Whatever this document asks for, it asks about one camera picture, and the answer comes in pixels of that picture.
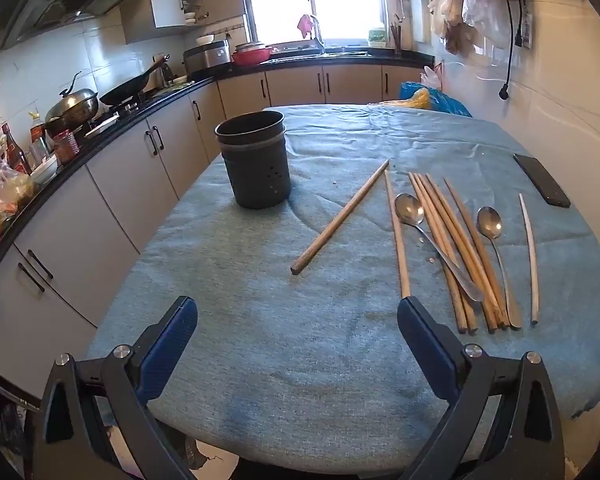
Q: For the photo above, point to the steel pot with lid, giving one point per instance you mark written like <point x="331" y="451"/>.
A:
<point x="72" y="107"/>

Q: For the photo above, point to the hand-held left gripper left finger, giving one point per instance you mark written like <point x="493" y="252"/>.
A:
<point x="170" y="345"/>

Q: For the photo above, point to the black wok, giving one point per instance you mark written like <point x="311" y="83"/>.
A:
<point x="125" y="92"/>

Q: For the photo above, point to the black kitchen countertop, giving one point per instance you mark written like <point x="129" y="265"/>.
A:
<point x="130" y="117"/>

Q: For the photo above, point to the white chopstick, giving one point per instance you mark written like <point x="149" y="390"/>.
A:
<point x="530" y="250"/>

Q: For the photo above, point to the pink plastic bag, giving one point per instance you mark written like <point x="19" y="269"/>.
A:
<point x="430" y="76"/>

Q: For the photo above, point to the white power strip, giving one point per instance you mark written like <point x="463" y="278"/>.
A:
<point x="528" y="30"/>

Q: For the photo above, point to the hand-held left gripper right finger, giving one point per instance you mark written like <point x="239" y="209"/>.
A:
<point x="425" y="345"/>

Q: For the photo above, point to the blue plastic bag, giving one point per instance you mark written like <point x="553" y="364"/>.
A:
<point x="447" y="102"/>

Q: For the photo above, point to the pile of food packets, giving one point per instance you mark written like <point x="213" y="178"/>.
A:
<point x="2" y="200"/>

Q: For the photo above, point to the pink cloth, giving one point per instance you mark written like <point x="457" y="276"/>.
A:
<point x="305" y="25"/>

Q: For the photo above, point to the chopstick holder with chopsticks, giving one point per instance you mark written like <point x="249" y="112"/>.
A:
<point x="396" y="42"/>

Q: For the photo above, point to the range hood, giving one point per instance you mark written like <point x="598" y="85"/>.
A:
<point x="70" y="0"/>

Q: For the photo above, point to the sink faucet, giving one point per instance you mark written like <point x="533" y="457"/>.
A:
<point x="319" y="30"/>

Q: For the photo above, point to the black phone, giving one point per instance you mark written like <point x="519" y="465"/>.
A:
<point x="542" y="180"/>

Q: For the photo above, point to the red basin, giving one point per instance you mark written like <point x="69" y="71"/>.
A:
<point x="251" y="56"/>

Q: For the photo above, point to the oil bottle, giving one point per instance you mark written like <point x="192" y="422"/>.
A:
<point x="39" y="132"/>

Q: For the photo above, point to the red cup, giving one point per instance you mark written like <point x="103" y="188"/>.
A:
<point x="66" y="147"/>

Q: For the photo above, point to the dark sauce bottle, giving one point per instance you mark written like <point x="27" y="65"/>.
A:
<point x="15" y="152"/>

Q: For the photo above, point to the yellow plastic bag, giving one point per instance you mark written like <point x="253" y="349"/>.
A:
<point x="412" y="99"/>

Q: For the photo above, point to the lower kitchen cabinets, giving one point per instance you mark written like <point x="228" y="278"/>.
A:
<point x="130" y="180"/>

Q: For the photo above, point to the rice cooker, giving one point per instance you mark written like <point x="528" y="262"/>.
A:
<point x="207" y="56"/>

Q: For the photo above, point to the dark grey utensil holder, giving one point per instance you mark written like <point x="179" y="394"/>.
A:
<point x="257" y="170"/>

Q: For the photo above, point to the steel kettle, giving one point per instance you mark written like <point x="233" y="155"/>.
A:
<point x="162" y="74"/>

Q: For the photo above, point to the white bowl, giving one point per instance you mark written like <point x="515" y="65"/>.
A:
<point x="44" y="170"/>

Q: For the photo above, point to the gas stove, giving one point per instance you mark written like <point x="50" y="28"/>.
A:
<point x="122" y="107"/>

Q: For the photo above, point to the green and white container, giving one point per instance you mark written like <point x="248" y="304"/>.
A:
<point x="377" y="36"/>

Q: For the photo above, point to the steel spoon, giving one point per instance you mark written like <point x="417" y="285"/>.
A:
<point x="489" y="221"/>
<point x="410" y="208"/>

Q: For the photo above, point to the blue towel tablecloth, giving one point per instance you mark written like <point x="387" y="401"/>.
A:
<point x="290" y="320"/>

